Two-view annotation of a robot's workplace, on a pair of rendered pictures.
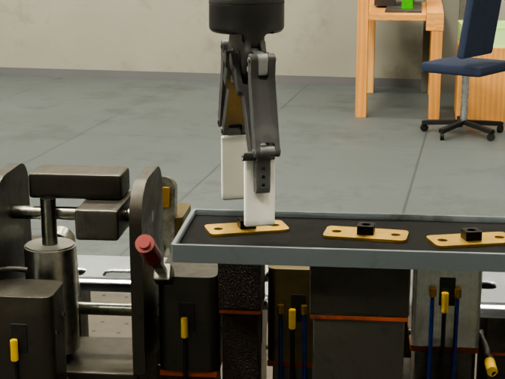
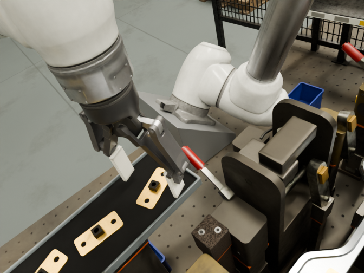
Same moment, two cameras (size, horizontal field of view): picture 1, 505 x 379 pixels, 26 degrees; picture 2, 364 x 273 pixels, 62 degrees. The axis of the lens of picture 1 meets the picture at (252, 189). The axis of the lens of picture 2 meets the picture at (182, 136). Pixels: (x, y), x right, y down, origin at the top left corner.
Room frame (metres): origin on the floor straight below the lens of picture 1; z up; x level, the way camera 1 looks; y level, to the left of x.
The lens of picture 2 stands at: (1.41, -0.14, 1.61)
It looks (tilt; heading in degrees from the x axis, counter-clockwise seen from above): 45 degrees down; 143
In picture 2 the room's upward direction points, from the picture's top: 18 degrees counter-clockwise
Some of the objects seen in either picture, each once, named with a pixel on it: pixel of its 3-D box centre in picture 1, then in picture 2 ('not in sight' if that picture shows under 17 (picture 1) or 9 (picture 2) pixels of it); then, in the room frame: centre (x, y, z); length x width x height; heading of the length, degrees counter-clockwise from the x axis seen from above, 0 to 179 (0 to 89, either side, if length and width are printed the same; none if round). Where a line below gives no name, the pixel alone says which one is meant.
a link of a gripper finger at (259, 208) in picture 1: (259, 191); (122, 163); (1.04, -0.01, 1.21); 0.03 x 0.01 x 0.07; 103
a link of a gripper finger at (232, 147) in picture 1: (235, 167); (174, 179); (1.15, 0.02, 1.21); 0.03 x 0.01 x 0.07; 103
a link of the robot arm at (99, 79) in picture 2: not in sight; (93, 66); (1.10, 0.01, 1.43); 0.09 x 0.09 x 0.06
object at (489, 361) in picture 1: (486, 350); not in sight; (1.16, -0.26, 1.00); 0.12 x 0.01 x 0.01; 174
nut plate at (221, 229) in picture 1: (246, 223); (154, 186); (1.09, 0.01, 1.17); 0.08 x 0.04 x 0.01; 103
